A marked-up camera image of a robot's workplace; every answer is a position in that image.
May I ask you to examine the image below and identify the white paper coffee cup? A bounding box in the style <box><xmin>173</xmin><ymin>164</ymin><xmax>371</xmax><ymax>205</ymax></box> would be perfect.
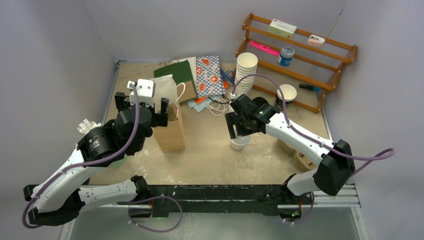
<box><xmin>230</xmin><ymin>135</ymin><xmax>251</xmax><ymax>151</ymax></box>

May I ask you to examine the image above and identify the brown kraft paper bag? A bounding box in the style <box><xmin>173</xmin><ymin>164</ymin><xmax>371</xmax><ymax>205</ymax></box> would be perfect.
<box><xmin>152</xmin><ymin>74</ymin><xmax>186</xmax><ymax>152</ymax></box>

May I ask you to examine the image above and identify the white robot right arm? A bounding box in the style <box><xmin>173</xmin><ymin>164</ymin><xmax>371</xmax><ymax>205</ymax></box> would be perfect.
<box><xmin>225</xmin><ymin>94</ymin><xmax>356</xmax><ymax>204</ymax></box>

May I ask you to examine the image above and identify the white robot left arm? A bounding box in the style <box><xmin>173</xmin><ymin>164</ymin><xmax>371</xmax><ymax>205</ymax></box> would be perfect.
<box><xmin>21</xmin><ymin>92</ymin><xmax>169</xmax><ymax>229</ymax></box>

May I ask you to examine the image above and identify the green paper bag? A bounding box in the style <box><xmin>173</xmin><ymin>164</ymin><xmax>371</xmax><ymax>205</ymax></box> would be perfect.
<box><xmin>153</xmin><ymin>60</ymin><xmax>198</xmax><ymax>103</ymax></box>

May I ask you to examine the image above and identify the black cup with white cup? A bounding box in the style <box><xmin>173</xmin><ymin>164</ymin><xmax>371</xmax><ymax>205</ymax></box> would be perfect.
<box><xmin>274</xmin><ymin>84</ymin><xmax>297</xmax><ymax>110</ymax></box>

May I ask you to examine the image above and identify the blue checkered paper bag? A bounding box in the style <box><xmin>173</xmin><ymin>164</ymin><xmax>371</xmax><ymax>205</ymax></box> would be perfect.
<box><xmin>187</xmin><ymin>55</ymin><xmax>229</xmax><ymax>116</ymax></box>

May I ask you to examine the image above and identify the white paper cup stack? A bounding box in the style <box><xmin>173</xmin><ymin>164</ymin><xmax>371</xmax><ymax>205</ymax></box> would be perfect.
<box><xmin>234</xmin><ymin>52</ymin><xmax>258</xmax><ymax>96</ymax></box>

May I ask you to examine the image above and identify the wooden shelf rack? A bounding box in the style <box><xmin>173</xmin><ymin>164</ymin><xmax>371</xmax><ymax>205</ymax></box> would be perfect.
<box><xmin>235</xmin><ymin>12</ymin><xmax>358</xmax><ymax>114</ymax></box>

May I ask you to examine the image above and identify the green cup of stirrers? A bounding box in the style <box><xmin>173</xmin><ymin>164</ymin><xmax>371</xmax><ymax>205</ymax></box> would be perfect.
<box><xmin>76</xmin><ymin>118</ymin><xmax>128</xmax><ymax>168</ymax></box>

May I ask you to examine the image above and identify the pink highlighter pen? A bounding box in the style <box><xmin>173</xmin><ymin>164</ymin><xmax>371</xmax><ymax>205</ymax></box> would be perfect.
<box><xmin>249</xmin><ymin>40</ymin><xmax>280</xmax><ymax>57</ymax></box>

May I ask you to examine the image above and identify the black blue marker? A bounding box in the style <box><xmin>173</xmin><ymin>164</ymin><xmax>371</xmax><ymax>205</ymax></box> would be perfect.
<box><xmin>299</xmin><ymin>83</ymin><xmax>321</xmax><ymax>92</ymax></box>

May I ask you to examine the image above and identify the blue lidded jar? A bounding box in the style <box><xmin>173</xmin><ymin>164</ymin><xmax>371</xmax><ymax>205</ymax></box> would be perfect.
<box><xmin>277</xmin><ymin>46</ymin><xmax>295</xmax><ymax>66</ymax></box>

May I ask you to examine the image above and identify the white green box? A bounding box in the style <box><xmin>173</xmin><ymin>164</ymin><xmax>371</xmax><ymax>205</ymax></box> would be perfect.
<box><xmin>268</xmin><ymin>19</ymin><xmax>297</xmax><ymax>39</ymax></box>

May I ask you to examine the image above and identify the pink white tape dispenser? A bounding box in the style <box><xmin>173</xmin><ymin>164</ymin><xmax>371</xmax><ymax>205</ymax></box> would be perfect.
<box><xmin>307</xmin><ymin>34</ymin><xmax>326</xmax><ymax>48</ymax></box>

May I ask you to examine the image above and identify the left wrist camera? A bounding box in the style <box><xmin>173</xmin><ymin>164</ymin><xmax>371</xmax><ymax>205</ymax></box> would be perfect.
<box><xmin>127</xmin><ymin>78</ymin><xmax>156</xmax><ymax>107</ymax></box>

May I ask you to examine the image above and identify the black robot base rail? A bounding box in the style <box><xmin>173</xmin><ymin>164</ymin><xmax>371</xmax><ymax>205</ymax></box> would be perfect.
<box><xmin>130</xmin><ymin>175</ymin><xmax>312</xmax><ymax>219</ymax></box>

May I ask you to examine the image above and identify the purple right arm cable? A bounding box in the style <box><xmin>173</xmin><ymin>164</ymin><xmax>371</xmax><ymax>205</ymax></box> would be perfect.
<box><xmin>231</xmin><ymin>73</ymin><xmax>396</xmax><ymax>176</ymax></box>

